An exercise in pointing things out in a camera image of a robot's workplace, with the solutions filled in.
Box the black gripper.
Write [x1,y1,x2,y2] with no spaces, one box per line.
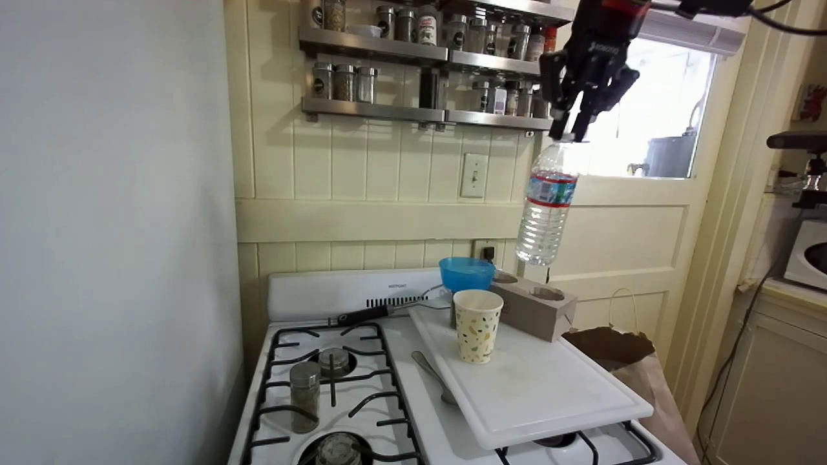
[540,0,652,141]

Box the clear plastic water bottle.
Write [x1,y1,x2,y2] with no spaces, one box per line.
[513,139,581,268]

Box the blue translucent plastic cup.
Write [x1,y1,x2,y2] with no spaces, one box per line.
[437,256,499,295]

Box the dotted white paper cup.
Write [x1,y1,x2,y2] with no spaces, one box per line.
[450,286,507,363]

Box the glass spice jar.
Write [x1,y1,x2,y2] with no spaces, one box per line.
[513,78,537,118]
[310,59,335,101]
[509,20,533,62]
[307,0,349,33]
[472,71,495,114]
[396,6,419,44]
[334,62,356,102]
[374,2,398,42]
[445,11,471,52]
[493,75,517,117]
[416,6,442,46]
[487,16,512,56]
[471,6,491,55]
[354,65,380,105]

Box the grey bucket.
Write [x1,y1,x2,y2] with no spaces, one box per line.
[644,126,698,180]

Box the cream panelled door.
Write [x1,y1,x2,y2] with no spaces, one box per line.
[513,16,758,372]

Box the black appliance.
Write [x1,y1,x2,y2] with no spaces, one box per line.
[764,126,827,215]

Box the grey cardboard block with holes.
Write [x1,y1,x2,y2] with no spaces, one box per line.
[487,270,578,344]

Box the white microwave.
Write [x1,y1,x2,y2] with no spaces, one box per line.
[781,216,827,295]

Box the white plastic cutting board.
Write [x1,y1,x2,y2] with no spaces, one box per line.
[407,301,657,451]

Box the white gas stove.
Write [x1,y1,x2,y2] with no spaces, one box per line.
[225,267,693,465]

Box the brown paper bag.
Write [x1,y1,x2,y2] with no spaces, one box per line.
[564,323,703,465]

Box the gas stove burner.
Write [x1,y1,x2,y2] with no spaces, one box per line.
[535,431,581,451]
[314,344,354,378]
[294,429,376,465]

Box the cream cabinet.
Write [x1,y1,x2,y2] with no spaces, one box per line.
[696,278,827,465]

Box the black stove grate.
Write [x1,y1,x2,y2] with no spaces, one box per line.
[495,419,666,465]
[238,319,427,465]

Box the large white appliance side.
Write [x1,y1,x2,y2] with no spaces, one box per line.
[0,0,245,465]

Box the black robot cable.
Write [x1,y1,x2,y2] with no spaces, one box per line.
[648,0,827,39]

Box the metal wall spice rack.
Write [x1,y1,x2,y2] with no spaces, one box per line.
[294,0,578,133]

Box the red wall decoration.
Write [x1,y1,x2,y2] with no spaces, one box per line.
[795,79,827,126]

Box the black power cord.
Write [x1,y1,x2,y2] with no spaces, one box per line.
[698,263,774,437]

